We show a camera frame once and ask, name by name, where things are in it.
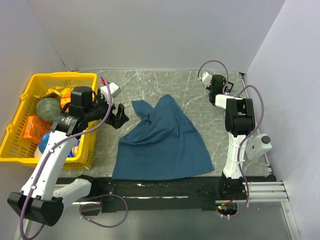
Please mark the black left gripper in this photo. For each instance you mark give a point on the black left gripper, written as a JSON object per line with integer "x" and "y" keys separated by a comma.
{"x": 117, "y": 121}

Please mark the blue t-shirt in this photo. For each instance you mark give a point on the blue t-shirt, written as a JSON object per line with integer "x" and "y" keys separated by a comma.
{"x": 164, "y": 145}

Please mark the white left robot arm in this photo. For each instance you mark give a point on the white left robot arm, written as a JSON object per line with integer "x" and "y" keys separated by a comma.
{"x": 37, "y": 200}

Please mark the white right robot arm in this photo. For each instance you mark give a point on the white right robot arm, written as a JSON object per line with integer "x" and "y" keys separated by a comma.
{"x": 239, "y": 124}

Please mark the orange cracker box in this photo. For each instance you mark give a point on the orange cracker box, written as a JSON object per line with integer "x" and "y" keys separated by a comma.
{"x": 65, "y": 100}

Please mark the yellow snack bag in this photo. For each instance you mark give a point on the yellow snack bag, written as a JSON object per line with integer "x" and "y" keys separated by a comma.
{"x": 56, "y": 93}

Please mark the green melon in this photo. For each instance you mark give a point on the green melon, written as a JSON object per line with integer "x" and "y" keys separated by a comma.
{"x": 48, "y": 109}

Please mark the yellow plastic basket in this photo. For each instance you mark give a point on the yellow plastic basket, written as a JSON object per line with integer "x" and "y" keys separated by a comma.
{"x": 16, "y": 149}

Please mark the white blue bottle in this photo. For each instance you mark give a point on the white blue bottle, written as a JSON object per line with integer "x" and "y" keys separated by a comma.
{"x": 42, "y": 145}

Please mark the orange snack box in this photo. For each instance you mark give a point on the orange snack box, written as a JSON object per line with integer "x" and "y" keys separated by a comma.
{"x": 35, "y": 129}

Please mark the white webcam device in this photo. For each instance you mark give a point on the white webcam device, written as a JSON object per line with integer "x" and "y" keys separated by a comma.
{"x": 258, "y": 146}

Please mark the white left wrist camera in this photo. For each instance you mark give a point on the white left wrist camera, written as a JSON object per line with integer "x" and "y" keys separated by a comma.
{"x": 115, "y": 90}

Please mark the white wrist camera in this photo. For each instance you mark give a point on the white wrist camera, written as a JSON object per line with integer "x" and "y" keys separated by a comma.
{"x": 206, "y": 79}
{"x": 115, "y": 90}

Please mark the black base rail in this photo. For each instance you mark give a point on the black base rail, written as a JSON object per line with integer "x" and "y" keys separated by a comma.
{"x": 147, "y": 195}

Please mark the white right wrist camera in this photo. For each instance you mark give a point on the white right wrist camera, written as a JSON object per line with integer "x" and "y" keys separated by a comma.
{"x": 206, "y": 79}

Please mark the aluminium frame rail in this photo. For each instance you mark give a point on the aluminium frame rail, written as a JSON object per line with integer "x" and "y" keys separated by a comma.
{"x": 257, "y": 190}

